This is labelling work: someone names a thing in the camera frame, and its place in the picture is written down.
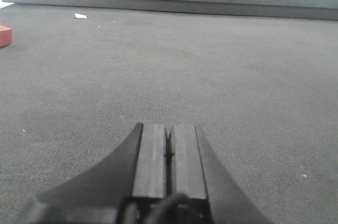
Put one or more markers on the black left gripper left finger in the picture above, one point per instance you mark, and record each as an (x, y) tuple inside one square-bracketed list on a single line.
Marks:
[(110, 190)]

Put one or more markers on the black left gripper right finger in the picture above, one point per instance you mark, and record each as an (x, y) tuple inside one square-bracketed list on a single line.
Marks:
[(198, 173)]

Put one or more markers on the dark grey conveyor belt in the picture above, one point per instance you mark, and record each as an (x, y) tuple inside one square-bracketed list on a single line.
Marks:
[(264, 90)]

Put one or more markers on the white paper scrap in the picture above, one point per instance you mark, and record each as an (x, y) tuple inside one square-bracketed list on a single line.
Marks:
[(80, 16)]

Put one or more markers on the red box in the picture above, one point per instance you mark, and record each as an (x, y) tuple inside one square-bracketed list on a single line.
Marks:
[(6, 36)]

